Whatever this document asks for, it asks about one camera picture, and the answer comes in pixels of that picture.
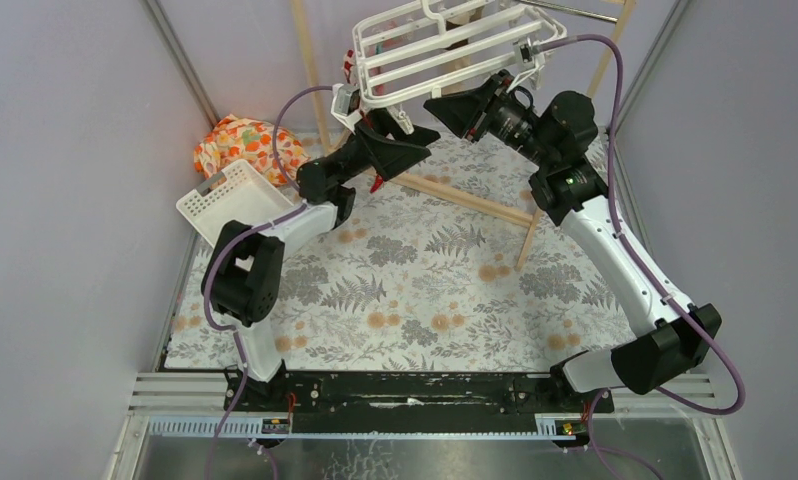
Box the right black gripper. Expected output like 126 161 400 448
424 70 555 169

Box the white clip sock hanger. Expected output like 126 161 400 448
352 1 567 110

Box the red santa sock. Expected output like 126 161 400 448
342 49 360 86

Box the red patterned sock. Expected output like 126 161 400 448
370 174 384 193

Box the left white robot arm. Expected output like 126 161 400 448
201 109 440 411

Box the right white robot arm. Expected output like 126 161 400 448
424 71 722 412

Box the brown beige sock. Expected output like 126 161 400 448
439 9 482 96

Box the pink sock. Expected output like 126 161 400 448
374 21 408 55

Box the orange floral cloth bundle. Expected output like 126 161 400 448
193 114 310 187

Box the floral patterned mat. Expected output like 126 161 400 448
163 129 669 374

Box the metal hanging rod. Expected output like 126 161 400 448
518 0 619 24

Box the white plastic basket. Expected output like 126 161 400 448
176 159 294 247

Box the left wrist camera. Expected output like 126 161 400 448
330 83 362 133

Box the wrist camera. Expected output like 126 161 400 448
512 38 548 75
330 83 362 133

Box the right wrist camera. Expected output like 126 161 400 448
512 38 548 75

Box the wooden drying rack frame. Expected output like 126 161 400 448
288 0 642 273

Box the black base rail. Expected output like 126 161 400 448
224 368 614 424

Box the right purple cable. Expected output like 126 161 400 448
538 34 748 480

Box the white slotted cable duct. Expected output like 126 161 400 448
148 414 587 441

